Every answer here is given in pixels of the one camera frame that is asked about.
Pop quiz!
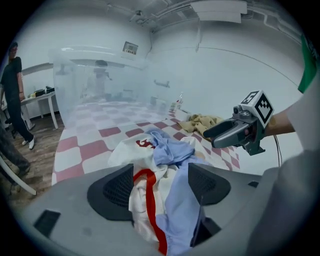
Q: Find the white work table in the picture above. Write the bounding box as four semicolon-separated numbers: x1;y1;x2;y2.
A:
20;86;60;130

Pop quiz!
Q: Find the person's right forearm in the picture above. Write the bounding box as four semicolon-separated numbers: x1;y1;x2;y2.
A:
263;103;305;138

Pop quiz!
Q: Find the white slanted-leg desk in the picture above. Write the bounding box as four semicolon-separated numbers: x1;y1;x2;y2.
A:
0;156;38;196

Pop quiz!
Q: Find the person's green t-shirt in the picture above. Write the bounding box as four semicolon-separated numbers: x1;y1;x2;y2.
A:
297;33;320;94

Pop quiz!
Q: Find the red white checkered tablecloth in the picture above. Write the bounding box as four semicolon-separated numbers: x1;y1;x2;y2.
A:
51;99;241;187

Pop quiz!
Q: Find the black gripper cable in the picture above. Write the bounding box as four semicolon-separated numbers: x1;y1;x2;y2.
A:
273;134;284;168

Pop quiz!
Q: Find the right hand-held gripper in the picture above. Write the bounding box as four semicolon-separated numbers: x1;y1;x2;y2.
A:
202;89;275;157

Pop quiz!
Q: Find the clear plastic bottle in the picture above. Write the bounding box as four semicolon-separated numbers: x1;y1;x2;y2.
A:
175;91;185;111

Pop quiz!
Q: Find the white ceiling air conditioner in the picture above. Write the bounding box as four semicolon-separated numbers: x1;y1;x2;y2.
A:
191;0;248;25

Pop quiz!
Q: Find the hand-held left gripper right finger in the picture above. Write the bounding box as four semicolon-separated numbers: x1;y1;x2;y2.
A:
187;162;265;248

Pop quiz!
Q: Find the white red blue garment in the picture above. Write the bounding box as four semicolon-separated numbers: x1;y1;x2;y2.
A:
107;134;198;256

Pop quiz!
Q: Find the clear plastic storage bin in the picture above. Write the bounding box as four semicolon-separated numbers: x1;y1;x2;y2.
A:
48;45;177;129

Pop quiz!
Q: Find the beige clothes garment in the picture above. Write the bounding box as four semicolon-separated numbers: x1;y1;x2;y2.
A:
176;113;225;136

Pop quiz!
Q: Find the grey wall electrical panel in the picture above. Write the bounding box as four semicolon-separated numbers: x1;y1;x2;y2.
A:
122;41;139;55

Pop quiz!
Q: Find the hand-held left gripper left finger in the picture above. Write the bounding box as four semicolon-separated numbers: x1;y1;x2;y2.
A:
21;163;162;256

